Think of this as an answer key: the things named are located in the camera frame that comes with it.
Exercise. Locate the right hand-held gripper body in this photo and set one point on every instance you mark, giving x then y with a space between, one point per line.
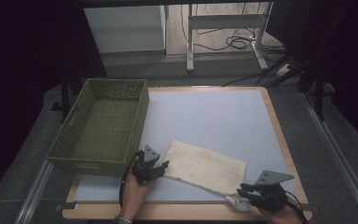
268 196

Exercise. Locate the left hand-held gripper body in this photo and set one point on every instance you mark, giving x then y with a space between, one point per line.
144 169

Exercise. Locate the cream cloth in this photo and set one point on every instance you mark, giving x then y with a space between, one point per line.
205 168

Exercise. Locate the green woven basket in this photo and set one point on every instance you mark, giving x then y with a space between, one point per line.
105 130

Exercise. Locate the person's right hand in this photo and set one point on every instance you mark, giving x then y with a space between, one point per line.
282 216

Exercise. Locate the person's left hand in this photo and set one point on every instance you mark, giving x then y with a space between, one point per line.
133 196

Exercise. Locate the black tape piece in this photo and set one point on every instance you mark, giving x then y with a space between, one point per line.
306 207

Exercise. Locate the pale grey foam mat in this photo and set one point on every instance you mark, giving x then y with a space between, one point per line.
208 118

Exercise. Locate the black stand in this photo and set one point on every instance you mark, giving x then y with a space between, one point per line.
65 96
319 99

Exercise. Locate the white power strip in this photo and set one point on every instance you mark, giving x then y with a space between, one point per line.
283 70

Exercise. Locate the white cabinet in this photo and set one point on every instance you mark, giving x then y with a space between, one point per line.
124 28

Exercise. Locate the metal floor rail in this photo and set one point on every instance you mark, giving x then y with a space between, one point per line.
338 155
34 193

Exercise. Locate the white desk frame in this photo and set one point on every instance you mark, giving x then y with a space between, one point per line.
223 21

